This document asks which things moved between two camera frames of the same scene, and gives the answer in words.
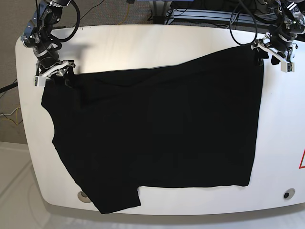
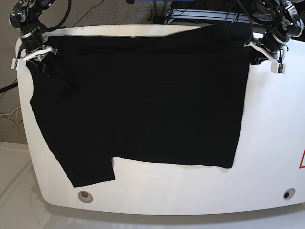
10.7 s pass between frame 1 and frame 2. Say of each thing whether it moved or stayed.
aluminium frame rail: stayed
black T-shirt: moved
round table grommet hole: stayed
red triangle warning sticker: stayed
